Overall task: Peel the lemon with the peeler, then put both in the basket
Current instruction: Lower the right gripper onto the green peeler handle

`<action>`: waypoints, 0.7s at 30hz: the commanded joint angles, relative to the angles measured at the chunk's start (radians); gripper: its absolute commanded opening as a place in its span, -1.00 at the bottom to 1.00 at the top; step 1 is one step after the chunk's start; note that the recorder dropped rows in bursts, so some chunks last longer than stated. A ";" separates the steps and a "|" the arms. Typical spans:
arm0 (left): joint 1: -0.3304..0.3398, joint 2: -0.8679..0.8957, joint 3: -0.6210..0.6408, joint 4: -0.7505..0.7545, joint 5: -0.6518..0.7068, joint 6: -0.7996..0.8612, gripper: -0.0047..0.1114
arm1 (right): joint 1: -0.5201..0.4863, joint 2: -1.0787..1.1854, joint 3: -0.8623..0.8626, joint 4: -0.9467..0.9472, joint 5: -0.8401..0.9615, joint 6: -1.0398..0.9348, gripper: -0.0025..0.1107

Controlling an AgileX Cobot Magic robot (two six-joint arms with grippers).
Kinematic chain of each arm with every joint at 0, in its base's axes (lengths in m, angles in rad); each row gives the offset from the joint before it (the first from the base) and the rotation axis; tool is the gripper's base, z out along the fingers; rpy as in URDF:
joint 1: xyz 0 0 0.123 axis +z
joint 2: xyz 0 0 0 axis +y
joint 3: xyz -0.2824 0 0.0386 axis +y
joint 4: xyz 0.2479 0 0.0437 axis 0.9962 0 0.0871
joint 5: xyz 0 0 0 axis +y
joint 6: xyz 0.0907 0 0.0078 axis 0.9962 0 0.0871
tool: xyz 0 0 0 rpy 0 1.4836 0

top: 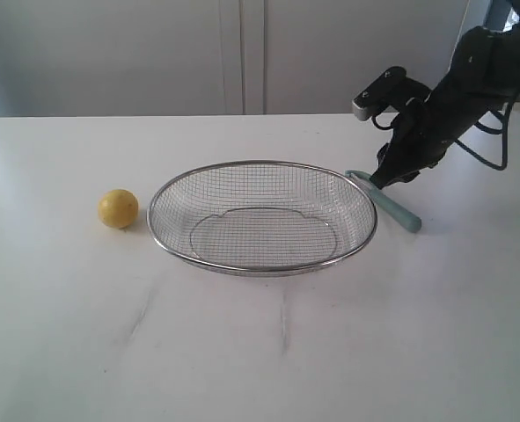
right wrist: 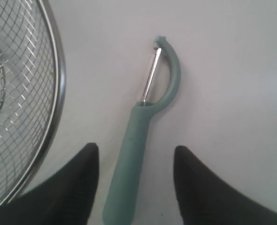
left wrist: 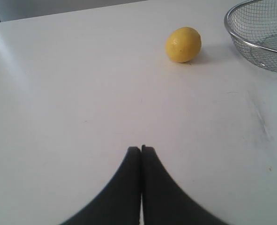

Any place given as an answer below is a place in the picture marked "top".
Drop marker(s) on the teal handled peeler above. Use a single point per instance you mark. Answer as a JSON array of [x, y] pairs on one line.
[[405, 218]]

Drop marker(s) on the oval wire mesh basket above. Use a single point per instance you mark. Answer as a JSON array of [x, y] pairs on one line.
[[261, 218]]

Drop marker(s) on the white cabinet doors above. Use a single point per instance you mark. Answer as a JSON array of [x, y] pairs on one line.
[[110, 58]]

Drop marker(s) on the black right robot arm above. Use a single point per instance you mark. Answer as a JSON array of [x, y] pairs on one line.
[[479, 90]]

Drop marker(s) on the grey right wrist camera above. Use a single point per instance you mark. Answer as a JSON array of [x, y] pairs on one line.
[[372, 99]]

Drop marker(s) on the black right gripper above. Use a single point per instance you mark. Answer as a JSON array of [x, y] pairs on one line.
[[447, 114]]

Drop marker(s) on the yellow lemon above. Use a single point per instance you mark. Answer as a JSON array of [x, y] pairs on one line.
[[118, 209]]

